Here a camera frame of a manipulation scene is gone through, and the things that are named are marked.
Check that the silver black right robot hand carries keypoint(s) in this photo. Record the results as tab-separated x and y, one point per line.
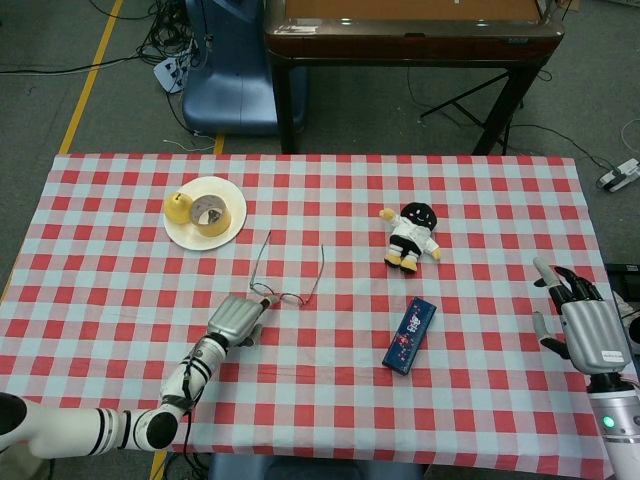
595	330

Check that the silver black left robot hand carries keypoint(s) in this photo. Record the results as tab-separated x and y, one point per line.
235	317

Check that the thin-framed eyeglasses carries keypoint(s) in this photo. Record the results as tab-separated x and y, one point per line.
261	289

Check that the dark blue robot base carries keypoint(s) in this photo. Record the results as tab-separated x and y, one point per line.
300	470

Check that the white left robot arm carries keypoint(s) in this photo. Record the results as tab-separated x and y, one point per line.
50	425

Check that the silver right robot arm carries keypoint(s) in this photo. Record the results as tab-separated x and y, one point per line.
620	435

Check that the dark blue rectangular box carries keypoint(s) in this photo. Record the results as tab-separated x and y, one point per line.
410	335

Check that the red white checkered tablecloth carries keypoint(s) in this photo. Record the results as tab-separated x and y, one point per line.
320	360

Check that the white round plate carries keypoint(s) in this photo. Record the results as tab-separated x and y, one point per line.
235	210

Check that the yellow toy pear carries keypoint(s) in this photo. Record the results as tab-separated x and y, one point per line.
176	209

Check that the white grey power strip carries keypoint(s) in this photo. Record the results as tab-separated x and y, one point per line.
620	177

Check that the black white plush doll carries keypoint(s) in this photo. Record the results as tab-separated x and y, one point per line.
412	237

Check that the blue machine base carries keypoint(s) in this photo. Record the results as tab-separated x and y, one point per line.
230	90

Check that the white power strip with plugs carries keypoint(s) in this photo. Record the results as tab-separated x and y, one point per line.
170	72

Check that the brown mahjong table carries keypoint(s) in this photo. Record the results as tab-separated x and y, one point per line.
400	45

